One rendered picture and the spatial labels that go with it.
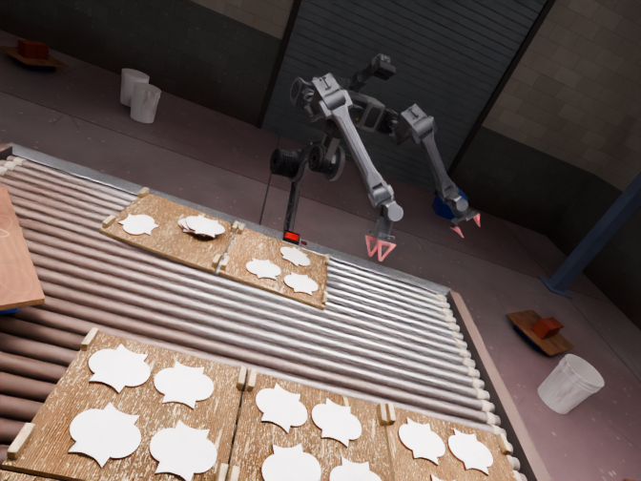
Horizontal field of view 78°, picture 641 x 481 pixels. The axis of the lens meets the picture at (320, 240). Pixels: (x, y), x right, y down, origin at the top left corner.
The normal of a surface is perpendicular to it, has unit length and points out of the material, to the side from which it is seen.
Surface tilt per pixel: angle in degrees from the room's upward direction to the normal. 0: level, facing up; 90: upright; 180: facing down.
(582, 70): 90
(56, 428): 0
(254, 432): 0
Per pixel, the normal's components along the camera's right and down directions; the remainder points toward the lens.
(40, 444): 0.36, -0.80
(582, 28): 0.02, 0.51
